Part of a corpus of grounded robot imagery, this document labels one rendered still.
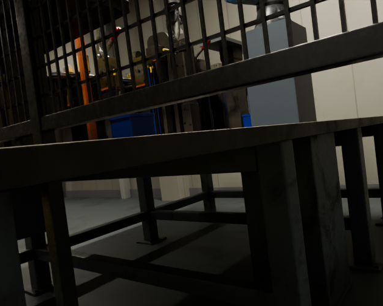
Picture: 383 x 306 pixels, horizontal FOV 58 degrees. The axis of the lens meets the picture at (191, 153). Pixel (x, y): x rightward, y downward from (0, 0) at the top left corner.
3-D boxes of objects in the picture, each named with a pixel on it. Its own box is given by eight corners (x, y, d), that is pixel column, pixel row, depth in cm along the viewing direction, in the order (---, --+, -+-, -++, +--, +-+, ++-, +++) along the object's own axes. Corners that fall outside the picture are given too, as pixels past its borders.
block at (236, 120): (238, 133, 187) (228, 51, 186) (251, 132, 182) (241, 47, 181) (229, 135, 179) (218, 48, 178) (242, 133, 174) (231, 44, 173)
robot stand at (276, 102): (317, 122, 144) (306, 27, 143) (300, 124, 128) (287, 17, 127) (273, 129, 156) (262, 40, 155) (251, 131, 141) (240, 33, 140)
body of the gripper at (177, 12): (185, 24, 193) (183, 2, 193) (177, 20, 186) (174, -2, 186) (174, 28, 197) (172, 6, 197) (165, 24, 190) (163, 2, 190)
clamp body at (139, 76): (151, 145, 153) (140, 61, 152) (169, 142, 147) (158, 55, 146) (140, 146, 148) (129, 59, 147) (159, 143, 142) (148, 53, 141)
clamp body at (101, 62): (118, 149, 141) (106, 62, 140) (134, 146, 135) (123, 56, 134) (105, 150, 135) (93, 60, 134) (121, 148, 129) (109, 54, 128)
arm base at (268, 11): (298, 28, 143) (295, 4, 142) (283, 20, 131) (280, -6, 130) (264, 38, 152) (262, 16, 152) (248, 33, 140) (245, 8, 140)
